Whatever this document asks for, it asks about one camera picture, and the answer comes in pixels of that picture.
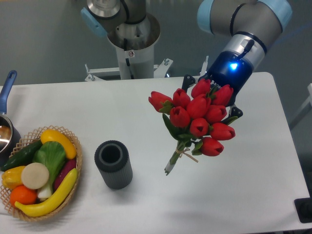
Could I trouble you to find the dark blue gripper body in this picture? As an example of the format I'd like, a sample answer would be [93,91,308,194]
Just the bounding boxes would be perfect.
[200,51,253,105]

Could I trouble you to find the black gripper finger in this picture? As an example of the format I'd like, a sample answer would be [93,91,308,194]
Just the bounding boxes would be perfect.
[223,106,243,123]
[181,75,196,92]

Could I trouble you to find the red tulip bouquet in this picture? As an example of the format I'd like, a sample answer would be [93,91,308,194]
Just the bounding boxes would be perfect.
[148,79,235,175]

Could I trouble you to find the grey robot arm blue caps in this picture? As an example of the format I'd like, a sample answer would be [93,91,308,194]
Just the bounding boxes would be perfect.
[80,0,292,95]

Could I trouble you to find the dark grey ribbed vase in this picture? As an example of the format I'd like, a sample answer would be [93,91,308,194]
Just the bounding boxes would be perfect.
[95,140,133,190]

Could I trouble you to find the black device at table edge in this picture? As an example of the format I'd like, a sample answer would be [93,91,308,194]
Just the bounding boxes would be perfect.
[294,197,312,223]

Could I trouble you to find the purple sweet potato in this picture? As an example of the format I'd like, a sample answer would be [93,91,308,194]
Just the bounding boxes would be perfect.
[53,159,77,191]

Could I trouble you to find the green bok choy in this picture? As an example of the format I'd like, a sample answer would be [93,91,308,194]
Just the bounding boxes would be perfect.
[32,141,66,201]

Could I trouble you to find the yellow plastic banana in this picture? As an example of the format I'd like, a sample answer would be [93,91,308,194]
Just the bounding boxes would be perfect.
[15,168,78,217]

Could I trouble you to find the dark green cucumber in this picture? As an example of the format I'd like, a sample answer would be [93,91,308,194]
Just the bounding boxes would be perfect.
[0,140,42,172]

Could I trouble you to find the beige round disc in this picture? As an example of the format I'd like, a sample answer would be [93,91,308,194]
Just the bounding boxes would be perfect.
[21,162,49,190]

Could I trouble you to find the yellow bell pepper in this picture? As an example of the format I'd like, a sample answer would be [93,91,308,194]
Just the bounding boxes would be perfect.
[1,166,26,190]

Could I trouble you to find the orange fruit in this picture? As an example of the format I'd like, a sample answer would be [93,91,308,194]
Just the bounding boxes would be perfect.
[10,185,37,207]

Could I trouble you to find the woven wicker basket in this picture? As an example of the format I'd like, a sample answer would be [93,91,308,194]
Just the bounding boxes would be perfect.
[0,125,82,221]

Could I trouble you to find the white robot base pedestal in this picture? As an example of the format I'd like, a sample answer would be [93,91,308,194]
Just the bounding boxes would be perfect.
[81,8,173,81]

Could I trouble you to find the white frame at right edge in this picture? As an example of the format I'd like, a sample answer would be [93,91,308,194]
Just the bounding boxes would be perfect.
[289,83,312,130]

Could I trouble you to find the blue handled saucepan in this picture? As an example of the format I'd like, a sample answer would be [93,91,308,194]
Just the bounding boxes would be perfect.
[0,70,20,166]

